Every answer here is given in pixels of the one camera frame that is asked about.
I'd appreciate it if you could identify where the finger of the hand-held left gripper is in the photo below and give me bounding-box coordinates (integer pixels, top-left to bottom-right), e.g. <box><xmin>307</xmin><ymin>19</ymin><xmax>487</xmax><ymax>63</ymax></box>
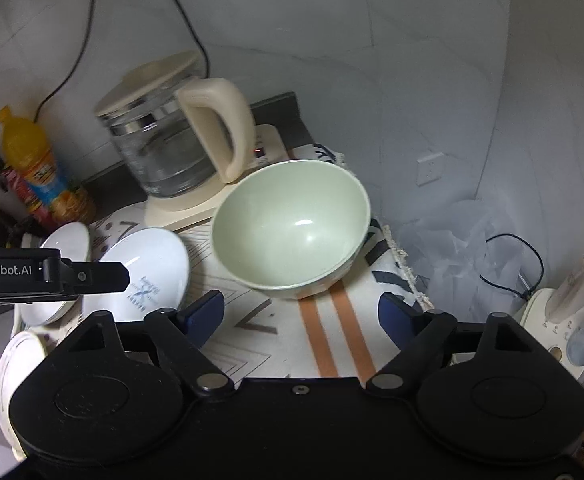
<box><xmin>62</xmin><ymin>260</ymin><xmax>130</xmax><ymax>294</ymax></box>

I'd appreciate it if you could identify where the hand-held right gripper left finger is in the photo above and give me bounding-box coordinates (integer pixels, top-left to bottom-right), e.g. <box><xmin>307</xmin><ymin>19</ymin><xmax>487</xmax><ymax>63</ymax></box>
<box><xmin>54</xmin><ymin>289</ymin><xmax>235</xmax><ymax>398</ymax></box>

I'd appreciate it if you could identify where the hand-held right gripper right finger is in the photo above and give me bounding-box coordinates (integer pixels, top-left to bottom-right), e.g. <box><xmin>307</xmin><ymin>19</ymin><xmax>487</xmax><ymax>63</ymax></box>
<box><xmin>366</xmin><ymin>291</ymin><xmax>565</xmax><ymax>401</ymax></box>

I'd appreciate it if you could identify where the white plate with blue logo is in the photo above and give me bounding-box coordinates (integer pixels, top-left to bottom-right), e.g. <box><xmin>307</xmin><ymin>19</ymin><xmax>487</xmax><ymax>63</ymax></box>
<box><xmin>81</xmin><ymin>228</ymin><xmax>191</xmax><ymax>322</ymax></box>

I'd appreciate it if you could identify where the pale green bowl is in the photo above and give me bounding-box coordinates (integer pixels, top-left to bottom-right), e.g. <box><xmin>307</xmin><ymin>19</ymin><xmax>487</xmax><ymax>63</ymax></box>
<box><xmin>211</xmin><ymin>159</ymin><xmax>372</xmax><ymax>301</ymax></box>

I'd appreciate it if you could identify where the plain white plate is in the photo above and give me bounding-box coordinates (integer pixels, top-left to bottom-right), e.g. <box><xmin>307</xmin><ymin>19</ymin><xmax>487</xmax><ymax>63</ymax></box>
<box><xmin>19</xmin><ymin>222</ymin><xmax>92</xmax><ymax>328</ymax></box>

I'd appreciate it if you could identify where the white plastic bag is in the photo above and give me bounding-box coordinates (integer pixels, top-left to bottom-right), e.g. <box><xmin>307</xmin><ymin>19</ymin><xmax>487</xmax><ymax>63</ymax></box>
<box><xmin>397</xmin><ymin>200</ymin><xmax>540</xmax><ymax>313</ymax></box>

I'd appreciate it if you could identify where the patterned table cloth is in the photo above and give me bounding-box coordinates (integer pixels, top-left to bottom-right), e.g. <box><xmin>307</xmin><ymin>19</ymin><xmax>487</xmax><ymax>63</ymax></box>
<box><xmin>89</xmin><ymin>145</ymin><xmax>435</xmax><ymax>380</ymax></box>

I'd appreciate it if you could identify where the white plate with gold rim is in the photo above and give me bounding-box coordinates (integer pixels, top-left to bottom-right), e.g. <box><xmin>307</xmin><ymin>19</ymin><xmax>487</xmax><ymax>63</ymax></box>
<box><xmin>0</xmin><ymin>331</ymin><xmax>49</xmax><ymax>462</ymax></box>

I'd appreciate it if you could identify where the cream kettle base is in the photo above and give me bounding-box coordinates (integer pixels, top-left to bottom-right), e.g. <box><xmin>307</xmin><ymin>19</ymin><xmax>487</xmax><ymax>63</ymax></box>
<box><xmin>144</xmin><ymin>124</ymin><xmax>293</xmax><ymax>233</ymax></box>

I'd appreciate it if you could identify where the orange juice bottle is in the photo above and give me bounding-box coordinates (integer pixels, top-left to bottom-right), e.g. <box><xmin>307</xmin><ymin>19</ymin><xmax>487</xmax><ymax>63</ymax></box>
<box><xmin>0</xmin><ymin>105</ymin><xmax>96</xmax><ymax>226</ymax></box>

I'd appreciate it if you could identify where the clear holder with chopsticks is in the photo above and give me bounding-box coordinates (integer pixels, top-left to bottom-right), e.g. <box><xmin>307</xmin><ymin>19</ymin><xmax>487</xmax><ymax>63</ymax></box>
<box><xmin>546</xmin><ymin>214</ymin><xmax>584</xmax><ymax>322</ymax></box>

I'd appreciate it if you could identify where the glass kettle with cream handle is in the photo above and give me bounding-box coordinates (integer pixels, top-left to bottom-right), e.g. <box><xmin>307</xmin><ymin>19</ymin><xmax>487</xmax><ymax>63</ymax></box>
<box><xmin>96</xmin><ymin>50</ymin><xmax>257</xmax><ymax>200</ymax></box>

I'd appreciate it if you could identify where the white wall socket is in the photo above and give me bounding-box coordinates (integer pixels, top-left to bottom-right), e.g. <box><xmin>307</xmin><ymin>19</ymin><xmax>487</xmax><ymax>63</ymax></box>
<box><xmin>417</xmin><ymin>152</ymin><xmax>446</xmax><ymax>184</ymax></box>

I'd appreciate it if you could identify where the thin black cable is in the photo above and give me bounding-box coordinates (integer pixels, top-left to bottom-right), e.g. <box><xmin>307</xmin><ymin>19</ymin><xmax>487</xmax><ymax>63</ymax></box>
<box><xmin>479</xmin><ymin>233</ymin><xmax>546</xmax><ymax>302</ymax></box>

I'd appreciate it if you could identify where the black power cable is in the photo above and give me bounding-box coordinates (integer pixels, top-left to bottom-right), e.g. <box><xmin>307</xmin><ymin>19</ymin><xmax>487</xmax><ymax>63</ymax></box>
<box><xmin>34</xmin><ymin>0</ymin><xmax>99</xmax><ymax>122</ymax></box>
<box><xmin>159</xmin><ymin>0</ymin><xmax>213</xmax><ymax>82</ymax></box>

